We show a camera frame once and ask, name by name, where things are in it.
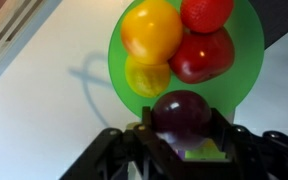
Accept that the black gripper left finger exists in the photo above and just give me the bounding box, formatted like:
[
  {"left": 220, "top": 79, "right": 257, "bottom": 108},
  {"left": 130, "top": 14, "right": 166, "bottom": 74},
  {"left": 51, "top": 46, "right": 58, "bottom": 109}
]
[{"left": 141, "top": 106, "right": 157, "bottom": 132}]

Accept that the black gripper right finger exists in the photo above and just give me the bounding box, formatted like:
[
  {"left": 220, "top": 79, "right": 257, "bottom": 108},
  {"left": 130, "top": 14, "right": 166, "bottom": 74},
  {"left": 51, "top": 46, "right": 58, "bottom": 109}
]
[{"left": 208, "top": 107, "right": 239, "bottom": 158}]

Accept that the dark purple plum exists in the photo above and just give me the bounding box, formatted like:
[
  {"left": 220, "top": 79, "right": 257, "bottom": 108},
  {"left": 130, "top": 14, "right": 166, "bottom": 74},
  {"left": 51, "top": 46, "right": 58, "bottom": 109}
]
[{"left": 151, "top": 89, "right": 214, "bottom": 152}]

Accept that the wooden tray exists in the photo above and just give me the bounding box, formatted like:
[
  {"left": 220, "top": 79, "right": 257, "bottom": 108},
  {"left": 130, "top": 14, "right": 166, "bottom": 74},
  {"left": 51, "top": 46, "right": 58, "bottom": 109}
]
[{"left": 0, "top": 0, "right": 64, "bottom": 85}]

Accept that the red green soft cube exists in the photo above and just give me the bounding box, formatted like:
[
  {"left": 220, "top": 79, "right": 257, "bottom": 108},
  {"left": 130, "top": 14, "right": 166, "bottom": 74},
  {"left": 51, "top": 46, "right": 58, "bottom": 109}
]
[{"left": 175, "top": 138, "right": 229, "bottom": 162}]

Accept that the yellow lemon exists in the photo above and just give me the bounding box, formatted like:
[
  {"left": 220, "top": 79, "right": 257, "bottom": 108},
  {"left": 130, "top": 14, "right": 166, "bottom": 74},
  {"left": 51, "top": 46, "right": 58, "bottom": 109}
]
[{"left": 124, "top": 54, "right": 172, "bottom": 99}]

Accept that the green plate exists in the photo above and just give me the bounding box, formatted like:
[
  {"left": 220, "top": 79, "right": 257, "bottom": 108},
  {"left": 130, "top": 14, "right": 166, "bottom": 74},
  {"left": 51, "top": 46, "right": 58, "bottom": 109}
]
[{"left": 107, "top": 0, "right": 266, "bottom": 120}]

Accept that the dark red apple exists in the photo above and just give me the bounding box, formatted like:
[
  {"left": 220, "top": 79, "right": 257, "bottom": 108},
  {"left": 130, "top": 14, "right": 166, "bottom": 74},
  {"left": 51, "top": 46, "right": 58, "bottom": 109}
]
[{"left": 167, "top": 26, "right": 236, "bottom": 85}]

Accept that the yellow orange round fruit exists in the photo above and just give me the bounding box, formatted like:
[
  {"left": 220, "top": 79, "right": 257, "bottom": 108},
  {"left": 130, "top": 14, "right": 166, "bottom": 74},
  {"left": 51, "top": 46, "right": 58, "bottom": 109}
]
[{"left": 120, "top": 0, "right": 185, "bottom": 66}]

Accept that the red strawberry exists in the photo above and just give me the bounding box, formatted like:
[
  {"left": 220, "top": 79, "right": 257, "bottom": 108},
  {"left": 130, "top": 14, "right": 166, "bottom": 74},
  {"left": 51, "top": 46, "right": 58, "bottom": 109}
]
[{"left": 179, "top": 0, "right": 235, "bottom": 35}]

